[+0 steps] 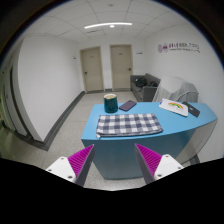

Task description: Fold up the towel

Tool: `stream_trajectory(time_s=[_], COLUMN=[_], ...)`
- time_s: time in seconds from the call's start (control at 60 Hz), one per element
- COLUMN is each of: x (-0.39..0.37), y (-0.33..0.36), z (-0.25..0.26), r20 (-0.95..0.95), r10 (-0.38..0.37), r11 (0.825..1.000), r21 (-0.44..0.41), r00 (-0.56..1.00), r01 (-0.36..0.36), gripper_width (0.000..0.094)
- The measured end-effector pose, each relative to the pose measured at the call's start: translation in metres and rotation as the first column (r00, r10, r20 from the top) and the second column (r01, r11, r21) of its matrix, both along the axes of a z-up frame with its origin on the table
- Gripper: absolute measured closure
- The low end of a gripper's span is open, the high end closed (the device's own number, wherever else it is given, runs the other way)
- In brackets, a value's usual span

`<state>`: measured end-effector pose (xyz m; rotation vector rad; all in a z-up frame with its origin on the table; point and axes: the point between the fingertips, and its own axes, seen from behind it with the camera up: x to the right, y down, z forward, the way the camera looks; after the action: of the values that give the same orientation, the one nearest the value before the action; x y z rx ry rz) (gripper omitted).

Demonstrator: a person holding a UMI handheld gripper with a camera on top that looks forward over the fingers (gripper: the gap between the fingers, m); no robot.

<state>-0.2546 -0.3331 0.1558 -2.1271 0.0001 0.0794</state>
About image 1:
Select grey sofa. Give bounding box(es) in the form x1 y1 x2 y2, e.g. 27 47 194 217
130 73 160 102

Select wall logo sign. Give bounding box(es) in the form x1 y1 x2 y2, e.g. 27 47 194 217
158 42 200 53

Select blue table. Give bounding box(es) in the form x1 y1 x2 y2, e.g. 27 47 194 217
81 102 217 179

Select black bag on sofa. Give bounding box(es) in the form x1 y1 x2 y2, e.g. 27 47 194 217
135 78 147 87

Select dark green mug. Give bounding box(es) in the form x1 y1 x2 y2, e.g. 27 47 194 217
104 94 118 113

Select right beige door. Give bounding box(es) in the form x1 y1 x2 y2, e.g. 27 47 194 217
110 45 132 90

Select left beige door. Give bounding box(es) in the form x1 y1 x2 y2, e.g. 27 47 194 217
81 47 103 92

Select ceiling light strip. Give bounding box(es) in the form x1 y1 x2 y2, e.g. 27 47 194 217
84 22 133 29

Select beige door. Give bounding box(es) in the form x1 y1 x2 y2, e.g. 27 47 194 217
110 45 132 90
81 47 103 92

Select white covered chair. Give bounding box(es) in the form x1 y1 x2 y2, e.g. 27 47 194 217
153 76 199 102

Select dark smartphone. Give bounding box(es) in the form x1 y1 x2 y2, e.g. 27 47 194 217
119 100 136 111

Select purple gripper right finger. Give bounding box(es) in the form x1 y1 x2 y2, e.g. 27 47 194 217
135 144 183 184

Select blue checkered towel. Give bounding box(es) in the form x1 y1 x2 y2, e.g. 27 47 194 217
96 113 163 138

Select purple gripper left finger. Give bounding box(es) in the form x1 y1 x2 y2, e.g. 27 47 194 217
47 145 95 187

